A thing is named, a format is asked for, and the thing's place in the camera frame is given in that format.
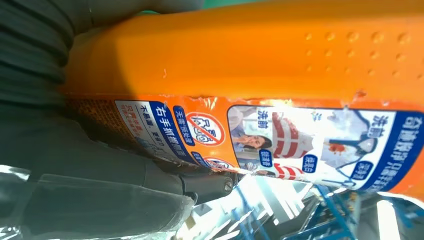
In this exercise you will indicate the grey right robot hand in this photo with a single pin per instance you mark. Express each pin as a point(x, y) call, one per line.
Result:
point(82, 172)

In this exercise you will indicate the clear plastic film wrap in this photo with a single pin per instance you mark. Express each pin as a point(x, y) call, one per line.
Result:
point(99, 205)

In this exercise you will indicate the blue metal shelf rack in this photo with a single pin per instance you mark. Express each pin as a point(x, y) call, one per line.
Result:
point(331, 208)

